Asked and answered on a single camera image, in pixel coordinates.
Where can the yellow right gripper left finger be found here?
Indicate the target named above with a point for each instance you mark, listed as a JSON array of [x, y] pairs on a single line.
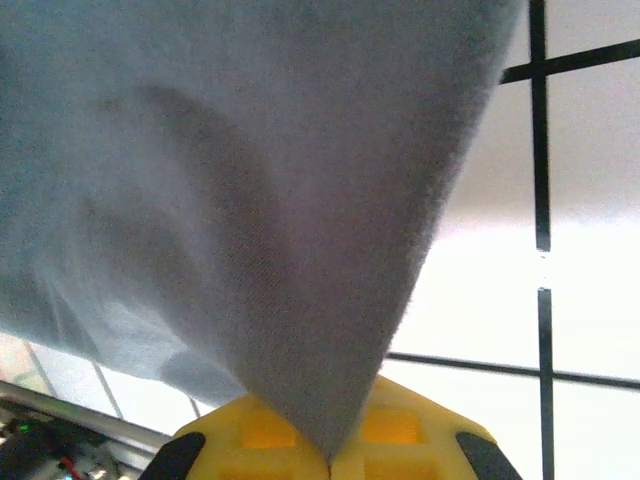
[[225, 450]]

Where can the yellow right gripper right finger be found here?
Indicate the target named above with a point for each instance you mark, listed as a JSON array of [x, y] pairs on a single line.
[[425, 450]]

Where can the grey t-shirt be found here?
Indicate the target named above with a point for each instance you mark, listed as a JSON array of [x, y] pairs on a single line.
[[250, 200]]

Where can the aluminium cross rail frame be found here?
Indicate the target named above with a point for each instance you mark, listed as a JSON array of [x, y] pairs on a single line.
[[125, 440]]

